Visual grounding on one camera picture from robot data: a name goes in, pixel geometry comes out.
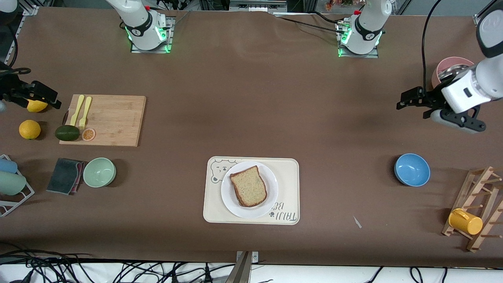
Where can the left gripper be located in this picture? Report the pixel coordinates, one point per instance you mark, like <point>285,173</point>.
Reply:
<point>432,98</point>

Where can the bread slice with plain face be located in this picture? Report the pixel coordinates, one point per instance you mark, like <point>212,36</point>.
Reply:
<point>248,186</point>

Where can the white round plate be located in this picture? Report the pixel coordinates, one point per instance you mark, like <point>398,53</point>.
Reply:
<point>230,200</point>

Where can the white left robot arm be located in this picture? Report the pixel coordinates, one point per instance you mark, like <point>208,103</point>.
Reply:
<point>367,27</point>

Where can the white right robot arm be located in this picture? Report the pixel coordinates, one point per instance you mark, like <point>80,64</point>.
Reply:
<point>141,23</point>

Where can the yellow lemon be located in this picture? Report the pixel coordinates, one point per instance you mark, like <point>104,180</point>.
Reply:
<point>36,107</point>

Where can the round yellow-orange citrus fruit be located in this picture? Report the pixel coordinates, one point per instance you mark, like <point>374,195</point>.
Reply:
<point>30,129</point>

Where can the yellow plastic knife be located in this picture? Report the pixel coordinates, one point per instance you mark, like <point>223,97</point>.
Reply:
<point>77,110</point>

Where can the yellow plastic fork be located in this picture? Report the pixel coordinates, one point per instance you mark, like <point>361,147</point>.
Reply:
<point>85,112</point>

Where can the green avocado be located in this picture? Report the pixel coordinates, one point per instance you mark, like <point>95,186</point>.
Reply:
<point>67,133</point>

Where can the metal scoop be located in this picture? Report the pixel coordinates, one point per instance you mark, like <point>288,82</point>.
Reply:
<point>452,73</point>

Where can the pink bowl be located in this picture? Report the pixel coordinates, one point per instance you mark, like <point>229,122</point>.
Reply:
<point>452,61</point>

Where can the orange slice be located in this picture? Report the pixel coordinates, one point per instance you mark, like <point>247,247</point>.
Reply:
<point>88,135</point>

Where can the light blue cup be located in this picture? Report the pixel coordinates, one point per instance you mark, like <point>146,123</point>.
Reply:
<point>7,166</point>

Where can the blue bowl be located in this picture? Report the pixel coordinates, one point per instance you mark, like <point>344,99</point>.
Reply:
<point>412,169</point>

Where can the wooden cutting board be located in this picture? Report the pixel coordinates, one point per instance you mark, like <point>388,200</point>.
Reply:
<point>118,122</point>

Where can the dark grey cloth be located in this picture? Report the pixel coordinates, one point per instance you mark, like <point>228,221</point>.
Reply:
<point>63,176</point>

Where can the pale green cup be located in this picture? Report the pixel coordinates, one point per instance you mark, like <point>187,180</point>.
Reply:
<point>11,183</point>

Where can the pale green bowl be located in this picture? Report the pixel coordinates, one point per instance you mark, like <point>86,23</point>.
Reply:
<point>99,172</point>

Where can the wooden mug rack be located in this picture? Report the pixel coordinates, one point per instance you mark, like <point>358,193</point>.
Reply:
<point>477,184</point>

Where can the yellow mug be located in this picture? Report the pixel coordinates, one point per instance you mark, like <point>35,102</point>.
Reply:
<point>465,222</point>

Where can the grey tape scrap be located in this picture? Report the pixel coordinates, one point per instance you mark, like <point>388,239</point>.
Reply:
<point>357,222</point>

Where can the bread slice under egg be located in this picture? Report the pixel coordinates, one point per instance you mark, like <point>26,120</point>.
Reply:
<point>254,205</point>

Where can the cream tray with bear print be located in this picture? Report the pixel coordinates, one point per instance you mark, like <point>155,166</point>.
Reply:
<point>212,212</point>

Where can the grey angled bar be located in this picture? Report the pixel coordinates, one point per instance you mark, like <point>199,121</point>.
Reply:
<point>240,271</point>

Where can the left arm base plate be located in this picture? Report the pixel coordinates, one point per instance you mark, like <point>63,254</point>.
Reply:
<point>359,55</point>

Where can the aluminium corner bracket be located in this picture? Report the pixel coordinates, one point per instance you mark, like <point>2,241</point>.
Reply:
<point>29,10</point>
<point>480,17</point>

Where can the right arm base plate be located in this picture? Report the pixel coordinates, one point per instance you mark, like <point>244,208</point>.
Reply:
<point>151,51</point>

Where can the metal edge bracket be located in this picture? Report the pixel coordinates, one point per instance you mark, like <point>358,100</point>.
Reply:
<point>254,257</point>

